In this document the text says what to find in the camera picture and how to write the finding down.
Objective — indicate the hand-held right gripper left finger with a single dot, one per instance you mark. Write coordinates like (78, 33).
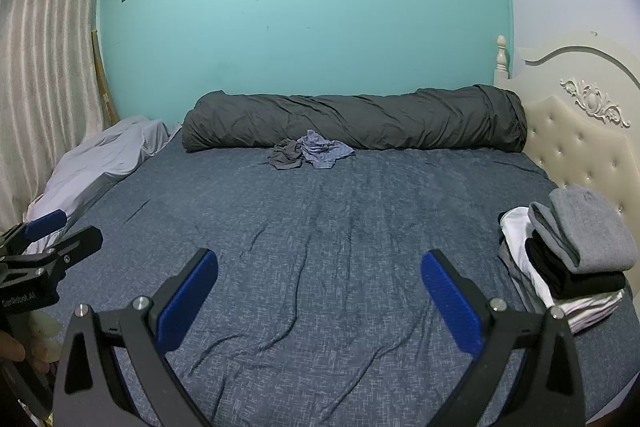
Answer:
(187, 302)

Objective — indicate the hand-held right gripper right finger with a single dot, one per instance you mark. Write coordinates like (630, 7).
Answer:
(450, 307)

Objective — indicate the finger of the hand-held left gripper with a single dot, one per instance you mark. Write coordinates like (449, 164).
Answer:
(46, 223)
(75, 247)

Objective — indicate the blue plaid shorts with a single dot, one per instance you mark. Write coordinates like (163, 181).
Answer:
(325, 152)

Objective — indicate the person's left hand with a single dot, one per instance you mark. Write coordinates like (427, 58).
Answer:
(10, 348)

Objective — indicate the pale beige cloth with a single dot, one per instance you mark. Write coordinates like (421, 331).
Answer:
(44, 332)

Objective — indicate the light grey blanket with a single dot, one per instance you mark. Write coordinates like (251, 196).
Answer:
(100, 157)

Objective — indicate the white folded garment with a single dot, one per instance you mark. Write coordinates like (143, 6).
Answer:
(515, 227)

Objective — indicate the black folded garment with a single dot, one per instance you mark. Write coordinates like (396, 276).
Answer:
(565, 277)

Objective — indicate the blue patterned bed sheet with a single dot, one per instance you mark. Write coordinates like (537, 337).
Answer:
(300, 232)

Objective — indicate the wooden stick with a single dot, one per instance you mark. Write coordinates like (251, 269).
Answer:
(102, 77)

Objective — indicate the grey folded garment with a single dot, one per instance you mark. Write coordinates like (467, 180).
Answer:
(585, 227)

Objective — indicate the cream striped curtain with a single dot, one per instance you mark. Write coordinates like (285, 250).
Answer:
(45, 57)

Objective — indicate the dark grey crumpled garment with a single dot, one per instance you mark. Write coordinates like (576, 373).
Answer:
(286, 154)

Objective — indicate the dark grey rolled duvet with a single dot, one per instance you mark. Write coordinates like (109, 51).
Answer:
(375, 117)

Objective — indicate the cream tufted headboard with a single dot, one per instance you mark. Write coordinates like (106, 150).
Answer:
(575, 142)

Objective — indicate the cream turned bedpost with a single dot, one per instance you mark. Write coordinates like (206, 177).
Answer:
(501, 57)

